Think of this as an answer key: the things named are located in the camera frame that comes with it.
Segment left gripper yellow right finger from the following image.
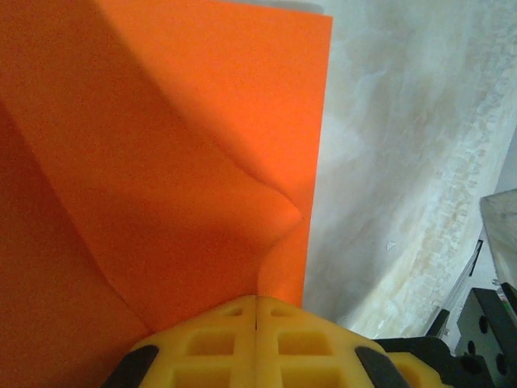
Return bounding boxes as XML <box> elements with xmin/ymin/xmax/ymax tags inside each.
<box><xmin>256</xmin><ymin>294</ymin><xmax>414</xmax><ymax>388</ymax></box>

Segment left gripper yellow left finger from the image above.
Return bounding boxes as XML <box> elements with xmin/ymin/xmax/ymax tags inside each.
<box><xmin>100</xmin><ymin>294</ymin><xmax>259</xmax><ymax>388</ymax></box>

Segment aluminium mounting rail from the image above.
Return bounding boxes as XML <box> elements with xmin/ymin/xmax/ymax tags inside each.
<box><xmin>423</xmin><ymin>189</ymin><xmax>517</xmax><ymax>352</ymax></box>

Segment orange paper sheet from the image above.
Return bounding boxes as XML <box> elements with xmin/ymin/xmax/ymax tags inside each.
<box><xmin>0</xmin><ymin>0</ymin><xmax>334</xmax><ymax>352</ymax></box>

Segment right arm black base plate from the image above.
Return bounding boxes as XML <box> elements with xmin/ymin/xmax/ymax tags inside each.
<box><xmin>454</xmin><ymin>285</ymin><xmax>517</xmax><ymax>388</ymax></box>

